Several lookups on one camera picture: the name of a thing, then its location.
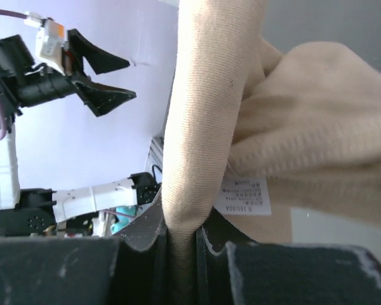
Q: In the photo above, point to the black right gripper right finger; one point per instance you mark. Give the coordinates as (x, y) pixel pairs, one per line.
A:
(234, 269)

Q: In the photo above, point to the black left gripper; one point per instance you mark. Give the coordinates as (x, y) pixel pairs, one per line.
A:
(40, 88)

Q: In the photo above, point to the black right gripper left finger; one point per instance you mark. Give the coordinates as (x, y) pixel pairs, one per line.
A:
(128, 268)

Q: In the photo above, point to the beige t shirt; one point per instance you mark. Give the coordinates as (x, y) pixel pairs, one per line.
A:
(308, 121)

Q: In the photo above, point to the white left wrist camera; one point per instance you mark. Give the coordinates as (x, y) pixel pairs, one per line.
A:
(49, 40)

